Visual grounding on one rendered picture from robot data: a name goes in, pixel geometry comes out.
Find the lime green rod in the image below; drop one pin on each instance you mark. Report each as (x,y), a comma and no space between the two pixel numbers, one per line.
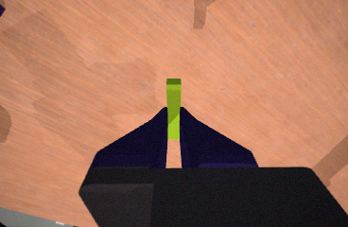
(173,104)

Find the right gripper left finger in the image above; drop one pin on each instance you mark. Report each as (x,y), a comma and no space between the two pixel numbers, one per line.
(139,147)

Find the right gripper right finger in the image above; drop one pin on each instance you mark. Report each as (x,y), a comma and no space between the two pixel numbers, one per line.
(209,148)

